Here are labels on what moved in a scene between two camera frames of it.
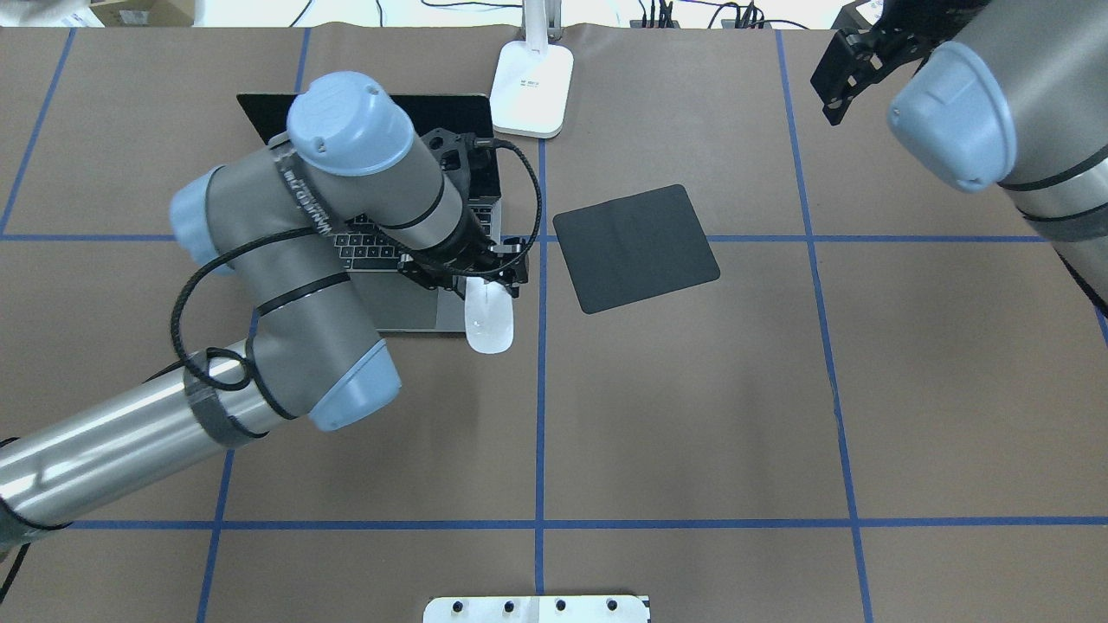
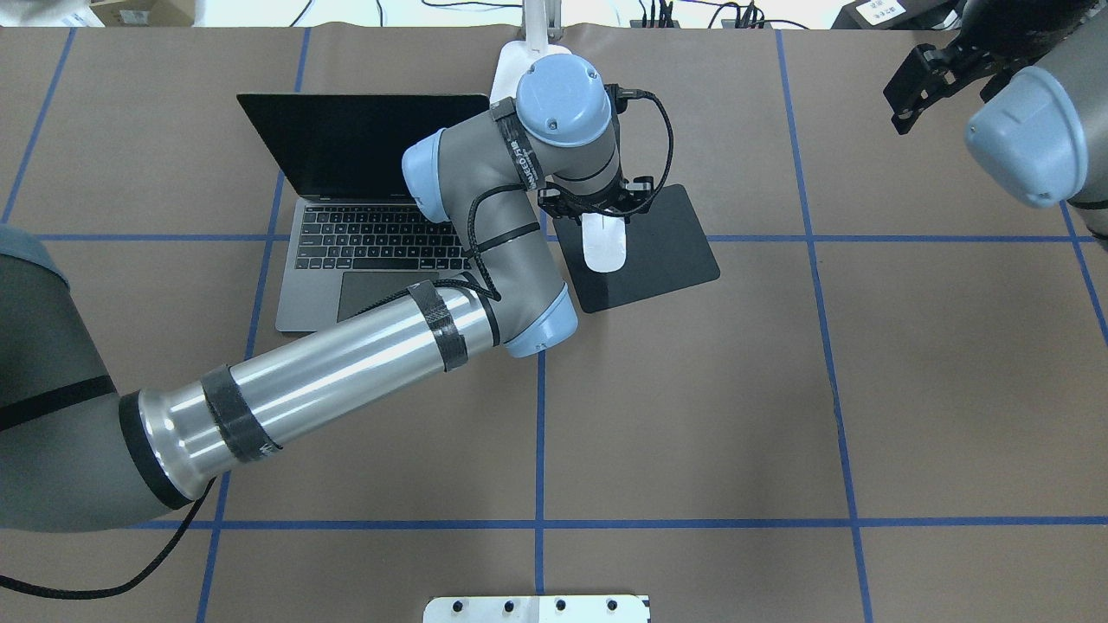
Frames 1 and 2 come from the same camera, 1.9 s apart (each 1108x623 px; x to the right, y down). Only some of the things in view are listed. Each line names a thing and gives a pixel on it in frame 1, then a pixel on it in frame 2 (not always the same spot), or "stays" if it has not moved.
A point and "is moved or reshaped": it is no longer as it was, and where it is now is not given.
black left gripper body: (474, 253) -> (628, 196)
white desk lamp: (531, 86) stays
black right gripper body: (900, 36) -> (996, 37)
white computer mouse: (489, 316) is moved or reshaped
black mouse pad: (634, 247) stays
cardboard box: (146, 13) stays
